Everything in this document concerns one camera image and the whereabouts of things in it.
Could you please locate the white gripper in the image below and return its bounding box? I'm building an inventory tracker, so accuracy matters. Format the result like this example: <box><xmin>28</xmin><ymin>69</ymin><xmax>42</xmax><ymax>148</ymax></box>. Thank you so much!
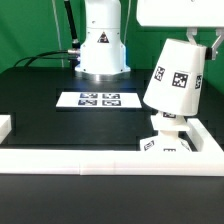
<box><xmin>136</xmin><ymin>0</ymin><xmax>224</xmax><ymax>60</ymax></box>

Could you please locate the white lamp shade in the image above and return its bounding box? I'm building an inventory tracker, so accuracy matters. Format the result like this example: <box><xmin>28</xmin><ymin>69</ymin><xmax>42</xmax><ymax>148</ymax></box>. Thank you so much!
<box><xmin>143</xmin><ymin>39</ymin><xmax>206</xmax><ymax>116</ymax></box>

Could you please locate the white lamp bulb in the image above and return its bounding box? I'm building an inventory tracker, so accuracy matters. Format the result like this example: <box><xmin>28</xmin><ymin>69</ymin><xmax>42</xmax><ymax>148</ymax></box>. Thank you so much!
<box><xmin>163</xmin><ymin>112</ymin><xmax>176</xmax><ymax>119</ymax></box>

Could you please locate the white lamp base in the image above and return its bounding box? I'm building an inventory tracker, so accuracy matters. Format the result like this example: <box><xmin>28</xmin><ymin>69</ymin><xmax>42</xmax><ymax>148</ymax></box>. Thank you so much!
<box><xmin>140</xmin><ymin>111</ymin><xmax>191</xmax><ymax>152</ymax></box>

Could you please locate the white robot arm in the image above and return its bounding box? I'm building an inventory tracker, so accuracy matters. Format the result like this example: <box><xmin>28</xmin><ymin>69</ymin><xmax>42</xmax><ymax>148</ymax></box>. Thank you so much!
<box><xmin>75</xmin><ymin>0</ymin><xmax>224</xmax><ymax>81</ymax></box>

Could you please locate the white marker sheet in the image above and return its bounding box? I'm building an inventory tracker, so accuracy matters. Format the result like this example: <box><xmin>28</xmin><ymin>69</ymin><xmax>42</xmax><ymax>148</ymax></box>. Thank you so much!
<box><xmin>56</xmin><ymin>92</ymin><xmax>141</xmax><ymax>108</ymax></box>

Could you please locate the green backdrop curtain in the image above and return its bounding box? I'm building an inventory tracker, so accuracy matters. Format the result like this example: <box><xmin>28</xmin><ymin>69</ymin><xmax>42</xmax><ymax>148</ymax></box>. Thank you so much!
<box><xmin>0</xmin><ymin>0</ymin><xmax>224</xmax><ymax>98</ymax></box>

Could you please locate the white table border frame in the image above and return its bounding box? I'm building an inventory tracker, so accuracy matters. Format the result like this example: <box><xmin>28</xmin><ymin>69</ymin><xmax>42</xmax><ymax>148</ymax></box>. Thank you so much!
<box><xmin>0</xmin><ymin>119</ymin><xmax>224</xmax><ymax>176</ymax></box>

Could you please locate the black cable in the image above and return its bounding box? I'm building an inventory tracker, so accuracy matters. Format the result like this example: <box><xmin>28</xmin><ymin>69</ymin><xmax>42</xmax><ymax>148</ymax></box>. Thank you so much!
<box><xmin>13</xmin><ymin>49</ymin><xmax>82</xmax><ymax>68</ymax></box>

